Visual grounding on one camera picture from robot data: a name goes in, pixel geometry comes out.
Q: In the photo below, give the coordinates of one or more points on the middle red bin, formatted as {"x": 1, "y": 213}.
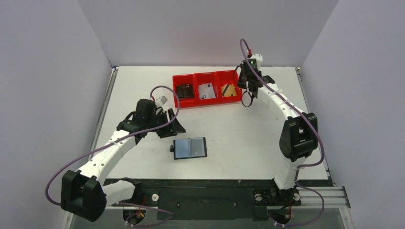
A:
{"x": 206, "y": 78}

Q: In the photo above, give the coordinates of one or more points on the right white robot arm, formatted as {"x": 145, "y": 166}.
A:
{"x": 297, "y": 140}

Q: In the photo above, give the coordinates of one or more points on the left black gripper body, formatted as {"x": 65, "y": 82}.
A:
{"x": 159, "y": 118}

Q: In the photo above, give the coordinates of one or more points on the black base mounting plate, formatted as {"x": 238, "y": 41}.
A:
{"x": 200, "y": 199}

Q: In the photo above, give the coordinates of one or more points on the black card holders in bin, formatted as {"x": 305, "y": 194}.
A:
{"x": 184, "y": 91}

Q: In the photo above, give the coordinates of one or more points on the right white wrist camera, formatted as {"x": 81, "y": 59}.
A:
{"x": 256, "y": 60}

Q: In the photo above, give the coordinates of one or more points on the gold cards in bin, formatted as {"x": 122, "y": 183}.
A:
{"x": 228, "y": 90}

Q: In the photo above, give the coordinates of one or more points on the white cards in bin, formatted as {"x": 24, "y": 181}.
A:
{"x": 206, "y": 91}

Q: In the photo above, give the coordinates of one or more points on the right red bin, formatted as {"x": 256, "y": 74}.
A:
{"x": 224, "y": 77}

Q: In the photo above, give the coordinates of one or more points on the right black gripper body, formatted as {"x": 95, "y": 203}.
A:
{"x": 250, "y": 84}

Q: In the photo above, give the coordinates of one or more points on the black leather card holder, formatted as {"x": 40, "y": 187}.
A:
{"x": 189, "y": 148}

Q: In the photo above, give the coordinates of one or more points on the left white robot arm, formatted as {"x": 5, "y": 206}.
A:
{"x": 84, "y": 192}

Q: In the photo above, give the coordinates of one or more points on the aluminium rail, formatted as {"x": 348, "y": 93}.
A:
{"x": 334, "y": 197}

